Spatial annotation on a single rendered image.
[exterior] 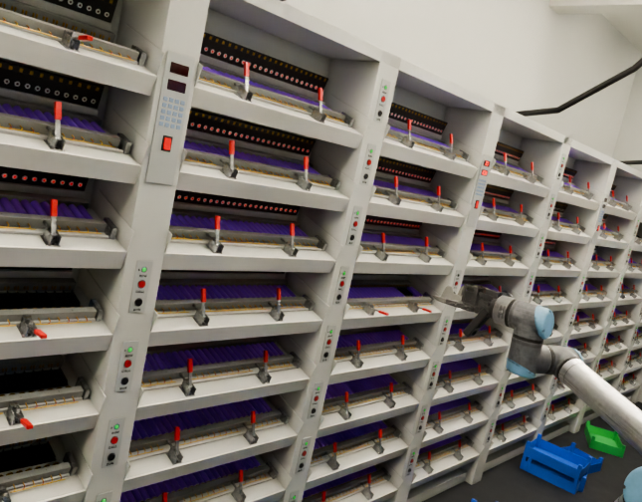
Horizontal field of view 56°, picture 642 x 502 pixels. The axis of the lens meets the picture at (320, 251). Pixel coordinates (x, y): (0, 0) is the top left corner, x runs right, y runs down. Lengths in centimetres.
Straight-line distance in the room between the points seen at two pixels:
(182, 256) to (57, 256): 30
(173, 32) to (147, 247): 47
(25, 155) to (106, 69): 23
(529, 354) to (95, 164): 131
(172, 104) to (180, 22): 17
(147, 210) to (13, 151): 31
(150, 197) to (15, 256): 30
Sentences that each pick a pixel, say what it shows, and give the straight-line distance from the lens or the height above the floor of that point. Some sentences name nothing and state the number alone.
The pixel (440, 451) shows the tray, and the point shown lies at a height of 21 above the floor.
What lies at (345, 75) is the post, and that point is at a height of 167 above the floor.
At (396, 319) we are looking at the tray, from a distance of 221.
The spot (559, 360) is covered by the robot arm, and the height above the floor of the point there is 97.
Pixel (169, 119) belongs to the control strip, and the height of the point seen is 142.
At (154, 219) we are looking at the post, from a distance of 142.
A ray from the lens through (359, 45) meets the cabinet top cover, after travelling 179.
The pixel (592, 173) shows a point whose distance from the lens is 373.
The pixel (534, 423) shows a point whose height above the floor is 19.
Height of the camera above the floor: 140
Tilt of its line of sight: 8 degrees down
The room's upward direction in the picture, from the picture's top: 12 degrees clockwise
